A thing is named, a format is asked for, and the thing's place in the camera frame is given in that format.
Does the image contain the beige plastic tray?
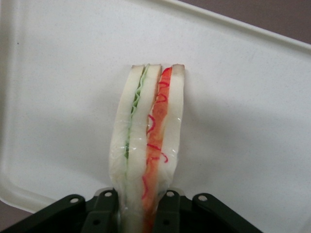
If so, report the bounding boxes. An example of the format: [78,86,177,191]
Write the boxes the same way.
[0,0,311,233]

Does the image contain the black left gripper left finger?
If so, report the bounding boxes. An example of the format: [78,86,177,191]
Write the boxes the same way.
[82,189,121,233]

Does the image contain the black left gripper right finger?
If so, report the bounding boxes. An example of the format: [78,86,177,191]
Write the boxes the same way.
[154,188,187,233]

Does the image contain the triangle sandwich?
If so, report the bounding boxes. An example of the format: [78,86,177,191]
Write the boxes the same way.
[109,63,187,233]

